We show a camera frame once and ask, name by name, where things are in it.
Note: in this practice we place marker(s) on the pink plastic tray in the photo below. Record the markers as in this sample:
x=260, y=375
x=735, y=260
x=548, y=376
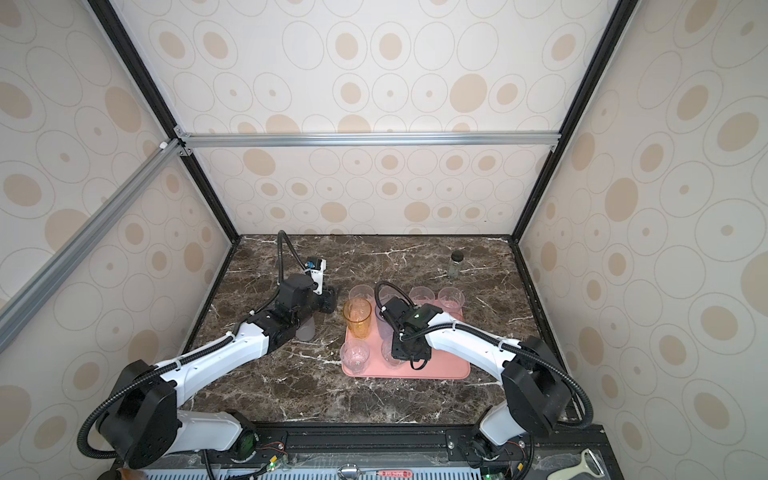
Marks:
x=441, y=366

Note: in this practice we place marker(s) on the white handled tool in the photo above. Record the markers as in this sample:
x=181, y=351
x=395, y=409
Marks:
x=573, y=467

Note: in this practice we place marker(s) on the tall blue frosted tumbler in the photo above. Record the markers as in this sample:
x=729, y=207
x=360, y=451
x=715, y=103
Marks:
x=385, y=330

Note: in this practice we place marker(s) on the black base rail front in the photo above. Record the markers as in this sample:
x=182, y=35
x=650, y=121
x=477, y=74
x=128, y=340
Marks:
x=392, y=451

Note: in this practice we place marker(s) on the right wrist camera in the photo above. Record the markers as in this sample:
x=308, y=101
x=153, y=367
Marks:
x=395, y=311

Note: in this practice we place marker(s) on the black corner frame post right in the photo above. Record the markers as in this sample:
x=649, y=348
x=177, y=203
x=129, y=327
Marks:
x=606, y=47

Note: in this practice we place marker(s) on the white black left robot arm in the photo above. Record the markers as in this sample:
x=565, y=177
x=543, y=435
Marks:
x=142, y=419

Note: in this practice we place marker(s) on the aluminium rail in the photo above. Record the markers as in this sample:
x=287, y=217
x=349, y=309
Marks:
x=382, y=139
x=38, y=290

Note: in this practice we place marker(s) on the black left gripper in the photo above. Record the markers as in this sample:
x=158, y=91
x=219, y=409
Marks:
x=330, y=300

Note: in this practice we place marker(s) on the herb spice jar black lid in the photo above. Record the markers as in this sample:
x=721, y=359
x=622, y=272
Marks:
x=455, y=264

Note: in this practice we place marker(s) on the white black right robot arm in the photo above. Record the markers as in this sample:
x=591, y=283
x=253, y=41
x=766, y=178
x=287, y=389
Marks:
x=535, y=389

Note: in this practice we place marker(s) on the aluminium rail back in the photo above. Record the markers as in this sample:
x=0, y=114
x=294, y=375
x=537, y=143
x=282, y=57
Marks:
x=382, y=139

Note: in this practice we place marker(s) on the black corner frame post left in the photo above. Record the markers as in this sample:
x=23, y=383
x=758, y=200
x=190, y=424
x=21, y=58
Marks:
x=107, y=17

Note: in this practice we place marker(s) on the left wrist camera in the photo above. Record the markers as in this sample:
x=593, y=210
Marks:
x=315, y=268

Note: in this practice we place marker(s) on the black corner frame post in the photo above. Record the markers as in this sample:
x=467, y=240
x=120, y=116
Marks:
x=107, y=17
x=606, y=47

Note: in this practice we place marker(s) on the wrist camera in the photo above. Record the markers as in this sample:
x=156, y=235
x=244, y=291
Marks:
x=315, y=268
x=395, y=311

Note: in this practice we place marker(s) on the tall yellow plastic tumbler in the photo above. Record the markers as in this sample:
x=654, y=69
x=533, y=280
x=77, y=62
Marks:
x=357, y=314

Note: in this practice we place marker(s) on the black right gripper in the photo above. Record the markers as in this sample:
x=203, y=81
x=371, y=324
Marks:
x=396, y=354

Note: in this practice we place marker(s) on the aluminium rail left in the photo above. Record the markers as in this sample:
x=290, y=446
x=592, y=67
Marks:
x=38, y=290

